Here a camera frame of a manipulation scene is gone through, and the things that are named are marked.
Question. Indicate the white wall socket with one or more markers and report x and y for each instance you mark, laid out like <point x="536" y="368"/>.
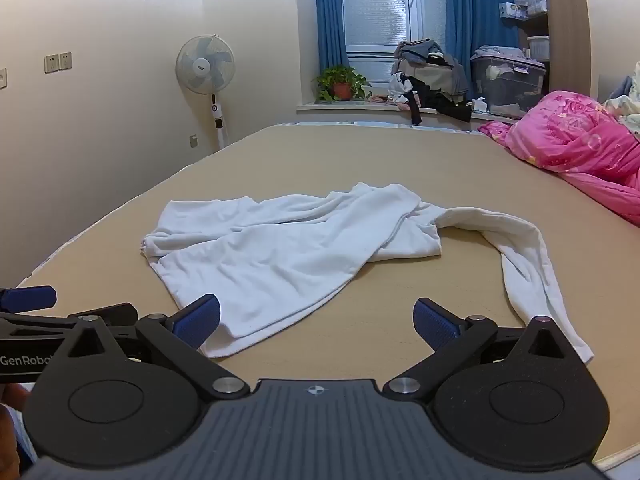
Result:
<point x="51" y="63"/>
<point x="3" y="78"/>
<point x="65" y="61"/>
<point x="193" y="140"/>

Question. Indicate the potted green plant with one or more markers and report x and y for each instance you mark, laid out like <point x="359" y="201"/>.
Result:
<point x="342" y="89"/>

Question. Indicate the pile of dark clothes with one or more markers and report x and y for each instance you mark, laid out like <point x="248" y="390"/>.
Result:
<point x="435" y="82"/>

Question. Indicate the pale patterned bedding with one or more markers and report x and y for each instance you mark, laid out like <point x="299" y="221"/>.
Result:
<point x="625" y="105"/>

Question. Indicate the blue curtain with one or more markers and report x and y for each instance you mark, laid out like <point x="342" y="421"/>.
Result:
<point x="330" y="15"/>
<point x="475" y="5"/>

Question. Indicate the white framed window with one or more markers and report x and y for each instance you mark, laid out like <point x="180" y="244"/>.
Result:
<point x="385" y="5"/>

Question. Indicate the white long-sleeved garment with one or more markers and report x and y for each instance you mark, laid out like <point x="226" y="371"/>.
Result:
<point x="300" y="260"/>

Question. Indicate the wooden shelf unit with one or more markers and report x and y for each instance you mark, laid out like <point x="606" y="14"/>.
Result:
<point x="567" y="20"/>

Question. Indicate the folded grey cloth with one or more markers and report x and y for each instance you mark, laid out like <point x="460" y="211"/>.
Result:
<point x="497" y="52"/>

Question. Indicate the pink floral quilt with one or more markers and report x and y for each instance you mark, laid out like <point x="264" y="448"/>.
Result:
<point x="575" y="140"/>

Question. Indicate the clear storage box purple lid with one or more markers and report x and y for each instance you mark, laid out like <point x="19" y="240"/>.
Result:
<point x="510" y="87"/>

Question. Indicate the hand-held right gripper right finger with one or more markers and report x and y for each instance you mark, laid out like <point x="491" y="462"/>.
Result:
<point x="435" y="325"/>

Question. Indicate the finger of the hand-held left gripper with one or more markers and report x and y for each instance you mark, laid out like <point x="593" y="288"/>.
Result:
<point x="117" y="316"/>
<point x="27" y="298"/>

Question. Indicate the white standing fan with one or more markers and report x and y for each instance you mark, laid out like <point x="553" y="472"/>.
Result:
<point x="205" y="65"/>

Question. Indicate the white storage bin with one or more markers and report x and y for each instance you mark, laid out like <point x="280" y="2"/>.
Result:
<point x="539" y="47"/>

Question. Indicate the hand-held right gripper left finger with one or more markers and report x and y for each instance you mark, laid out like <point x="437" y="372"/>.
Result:
<point x="197" y="322"/>

